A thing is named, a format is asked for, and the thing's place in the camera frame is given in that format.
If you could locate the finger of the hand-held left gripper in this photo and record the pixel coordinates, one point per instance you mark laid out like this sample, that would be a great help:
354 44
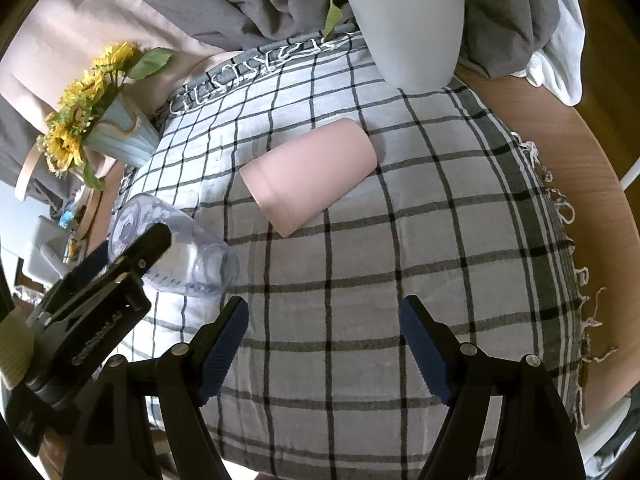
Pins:
140 250

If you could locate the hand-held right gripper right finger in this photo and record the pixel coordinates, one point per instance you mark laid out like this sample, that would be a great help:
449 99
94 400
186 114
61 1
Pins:
425 345

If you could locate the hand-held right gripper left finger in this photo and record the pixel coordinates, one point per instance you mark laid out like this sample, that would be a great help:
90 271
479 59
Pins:
223 345

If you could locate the clear plastic cup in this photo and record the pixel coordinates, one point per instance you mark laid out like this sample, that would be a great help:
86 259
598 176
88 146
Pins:
185 255

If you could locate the pink cup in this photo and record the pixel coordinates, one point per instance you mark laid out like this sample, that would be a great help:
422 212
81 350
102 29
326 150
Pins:
307 175

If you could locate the checkered tablecloth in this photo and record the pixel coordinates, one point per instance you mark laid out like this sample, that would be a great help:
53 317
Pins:
350 285

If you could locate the blue ribbed flower pot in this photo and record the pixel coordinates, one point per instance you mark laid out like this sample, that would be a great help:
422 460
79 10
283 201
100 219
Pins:
122 132

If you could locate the yellow artificial sunflowers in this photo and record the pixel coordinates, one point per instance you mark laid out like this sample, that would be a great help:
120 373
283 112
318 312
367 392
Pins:
82 110

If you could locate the beige bedsheet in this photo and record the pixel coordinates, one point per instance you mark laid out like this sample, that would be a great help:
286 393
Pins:
100 60

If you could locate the round wooden table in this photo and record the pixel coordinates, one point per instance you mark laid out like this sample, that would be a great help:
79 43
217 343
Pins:
575 160

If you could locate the white plant pot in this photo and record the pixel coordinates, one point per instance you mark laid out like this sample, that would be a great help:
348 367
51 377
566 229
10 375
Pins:
407 30

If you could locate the white cloth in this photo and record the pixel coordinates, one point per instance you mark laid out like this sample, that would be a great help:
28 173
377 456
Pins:
557 50

